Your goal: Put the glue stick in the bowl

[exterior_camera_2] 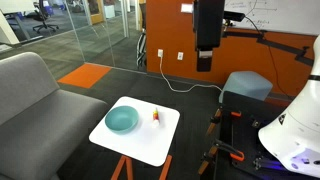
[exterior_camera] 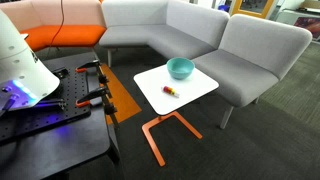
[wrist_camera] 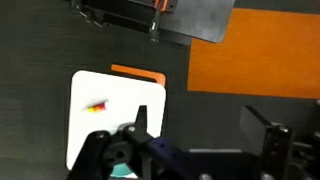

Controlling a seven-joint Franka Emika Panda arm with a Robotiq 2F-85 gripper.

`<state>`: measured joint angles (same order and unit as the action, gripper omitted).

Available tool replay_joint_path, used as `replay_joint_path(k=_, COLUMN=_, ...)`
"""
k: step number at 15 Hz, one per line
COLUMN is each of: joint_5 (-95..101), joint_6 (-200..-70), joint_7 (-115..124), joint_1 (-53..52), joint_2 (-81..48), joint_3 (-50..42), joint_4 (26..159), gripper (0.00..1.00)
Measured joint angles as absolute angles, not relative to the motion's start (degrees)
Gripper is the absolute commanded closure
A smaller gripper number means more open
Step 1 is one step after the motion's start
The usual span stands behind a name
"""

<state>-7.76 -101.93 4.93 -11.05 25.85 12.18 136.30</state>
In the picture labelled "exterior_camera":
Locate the red yellow glue stick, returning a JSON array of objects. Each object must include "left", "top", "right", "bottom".
[{"left": 161, "top": 86, "right": 180, "bottom": 98}]

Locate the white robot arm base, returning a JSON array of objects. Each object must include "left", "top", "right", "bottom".
[{"left": 0, "top": 10, "right": 60, "bottom": 111}]

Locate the teal bowl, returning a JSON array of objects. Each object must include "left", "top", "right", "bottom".
[{"left": 166, "top": 57, "right": 195, "bottom": 80}]

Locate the orange floor mat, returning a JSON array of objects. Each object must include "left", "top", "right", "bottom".
[{"left": 101, "top": 64, "right": 141, "bottom": 123}]

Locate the black clamp orange tip front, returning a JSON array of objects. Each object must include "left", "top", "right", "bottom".
[{"left": 75, "top": 86, "right": 119, "bottom": 129}]

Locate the black clamp orange tip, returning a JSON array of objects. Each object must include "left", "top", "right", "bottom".
[
  {"left": 75, "top": 86, "right": 119, "bottom": 129},
  {"left": 75, "top": 60, "right": 109, "bottom": 84}
]

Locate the black clamp orange tip rear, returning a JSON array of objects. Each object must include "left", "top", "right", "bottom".
[{"left": 75, "top": 60, "right": 109, "bottom": 84}]

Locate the grey corner sofa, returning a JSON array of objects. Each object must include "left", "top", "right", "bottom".
[{"left": 99, "top": 0, "right": 230, "bottom": 59}]

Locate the black perforated mounting board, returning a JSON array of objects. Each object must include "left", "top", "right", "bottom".
[{"left": 0, "top": 69, "right": 91, "bottom": 143}]

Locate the grey sofa seat right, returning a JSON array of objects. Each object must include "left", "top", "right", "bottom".
[{"left": 193, "top": 14, "right": 312, "bottom": 128}]

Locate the orange pink sofa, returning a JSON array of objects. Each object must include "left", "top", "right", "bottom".
[{"left": 0, "top": 0, "right": 107, "bottom": 51}]

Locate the black work table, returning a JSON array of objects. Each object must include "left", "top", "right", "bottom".
[{"left": 0, "top": 53, "right": 119, "bottom": 180}]

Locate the red hanging cable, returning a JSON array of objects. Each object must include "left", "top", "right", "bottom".
[{"left": 49, "top": 0, "right": 66, "bottom": 48}]

